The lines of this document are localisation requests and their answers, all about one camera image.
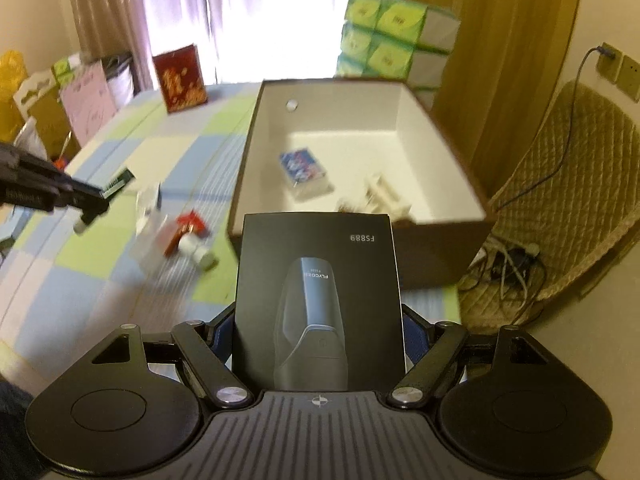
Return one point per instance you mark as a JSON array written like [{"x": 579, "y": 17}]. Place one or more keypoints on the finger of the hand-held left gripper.
[{"x": 85, "y": 197}]

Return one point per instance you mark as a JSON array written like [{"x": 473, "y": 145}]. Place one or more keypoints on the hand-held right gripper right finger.
[{"x": 412, "y": 332}]

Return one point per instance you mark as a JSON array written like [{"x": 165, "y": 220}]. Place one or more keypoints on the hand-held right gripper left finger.
[{"x": 223, "y": 332}]

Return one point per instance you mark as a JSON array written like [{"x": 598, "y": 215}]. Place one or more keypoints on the clear plastic cup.
[{"x": 150, "y": 232}]

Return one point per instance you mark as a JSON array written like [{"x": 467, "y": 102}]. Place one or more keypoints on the brown cardboard box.
[{"x": 440, "y": 255}]

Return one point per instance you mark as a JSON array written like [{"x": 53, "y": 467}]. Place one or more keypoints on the white tube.
[{"x": 197, "y": 252}]

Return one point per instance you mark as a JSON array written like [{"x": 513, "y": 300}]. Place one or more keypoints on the red pack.
[{"x": 187, "y": 225}]

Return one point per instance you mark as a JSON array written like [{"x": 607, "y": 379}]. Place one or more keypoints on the black shaver box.
[{"x": 320, "y": 270}]

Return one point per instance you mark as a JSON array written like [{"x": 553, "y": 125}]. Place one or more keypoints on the white hair clip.
[{"x": 385, "y": 195}]

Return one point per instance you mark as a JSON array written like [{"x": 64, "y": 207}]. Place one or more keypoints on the blue toothpaste box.
[{"x": 302, "y": 166}]

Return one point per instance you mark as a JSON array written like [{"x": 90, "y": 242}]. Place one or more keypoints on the checkered cloth desktop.
[{"x": 100, "y": 285}]

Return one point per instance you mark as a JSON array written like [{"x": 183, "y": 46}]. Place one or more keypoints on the brown cardboard carton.
[{"x": 50, "y": 135}]

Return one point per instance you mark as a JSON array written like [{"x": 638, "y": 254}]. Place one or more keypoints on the white cutout board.
[{"x": 35, "y": 95}]

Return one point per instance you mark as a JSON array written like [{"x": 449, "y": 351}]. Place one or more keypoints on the pink and white cardboard box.
[{"x": 87, "y": 105}]

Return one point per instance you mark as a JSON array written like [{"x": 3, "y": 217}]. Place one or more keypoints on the green tissue pack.
[{"x": 67, "y": 67}]

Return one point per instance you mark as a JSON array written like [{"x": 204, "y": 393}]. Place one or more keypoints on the red gift box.
[{"x": 180, "y": 80}]

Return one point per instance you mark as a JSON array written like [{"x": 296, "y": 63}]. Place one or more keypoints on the chair with quilted cover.
[{"x": 575, "y": 170}]

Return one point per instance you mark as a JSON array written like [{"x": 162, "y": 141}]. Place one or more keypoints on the sheer curtain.
[{"x": 240, "y": 10}]

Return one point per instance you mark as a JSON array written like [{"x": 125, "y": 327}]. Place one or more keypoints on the wooden door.
[{"x": 500, "y": 60}]

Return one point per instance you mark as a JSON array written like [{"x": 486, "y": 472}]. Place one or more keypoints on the stack of green tissue packs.
[{"x": 395, "y": 25}]

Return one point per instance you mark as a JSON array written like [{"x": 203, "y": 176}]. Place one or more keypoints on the wall socket with plug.
[{"x": 610, "y": 62}]

